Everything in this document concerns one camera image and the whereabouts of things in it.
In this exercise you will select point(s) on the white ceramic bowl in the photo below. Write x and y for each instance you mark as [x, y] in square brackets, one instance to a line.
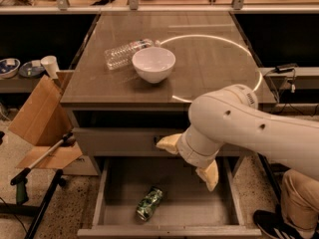
[153, 64]

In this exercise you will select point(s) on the black power adapter with cable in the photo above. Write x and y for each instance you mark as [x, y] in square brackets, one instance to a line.
[295, 89]

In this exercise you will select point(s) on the green soda can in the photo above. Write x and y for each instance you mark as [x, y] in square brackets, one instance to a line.
[148, 205]

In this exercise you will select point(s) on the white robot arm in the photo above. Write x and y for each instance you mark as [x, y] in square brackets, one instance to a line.
[231, 116]

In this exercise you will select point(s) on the grabber tool with green handle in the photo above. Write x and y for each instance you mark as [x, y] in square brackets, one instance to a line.
[36, 163]

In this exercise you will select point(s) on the black stand frame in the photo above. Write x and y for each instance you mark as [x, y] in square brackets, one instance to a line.
[36, 212]

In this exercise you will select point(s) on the clear plastic water bottle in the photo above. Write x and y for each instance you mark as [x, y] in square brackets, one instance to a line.
[122, 56]

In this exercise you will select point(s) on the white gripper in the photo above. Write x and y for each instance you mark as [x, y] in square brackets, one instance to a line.
[189, 153]

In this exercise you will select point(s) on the closed drawer with black handle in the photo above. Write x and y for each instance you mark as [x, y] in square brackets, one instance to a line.
[123, 141]

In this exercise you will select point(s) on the blue bowl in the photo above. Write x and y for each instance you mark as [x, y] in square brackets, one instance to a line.
[9, 68]

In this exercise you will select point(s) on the brown cardboard box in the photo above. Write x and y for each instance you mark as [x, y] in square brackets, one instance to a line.
[41, 121]

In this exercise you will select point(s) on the grey drawer cabinet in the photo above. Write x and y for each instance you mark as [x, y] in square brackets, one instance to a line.
[210, 55]

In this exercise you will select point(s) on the person leg in khaki trousers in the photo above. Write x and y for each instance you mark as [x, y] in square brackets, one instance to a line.
[300, 202]

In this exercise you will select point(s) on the black sneaker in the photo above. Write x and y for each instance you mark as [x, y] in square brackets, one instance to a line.
[273, 226]

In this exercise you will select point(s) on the white paper cup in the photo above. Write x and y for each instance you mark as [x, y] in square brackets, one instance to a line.
[51, 65]

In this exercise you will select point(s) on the open bottom drawer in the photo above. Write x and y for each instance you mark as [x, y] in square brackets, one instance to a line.
[187, 210]

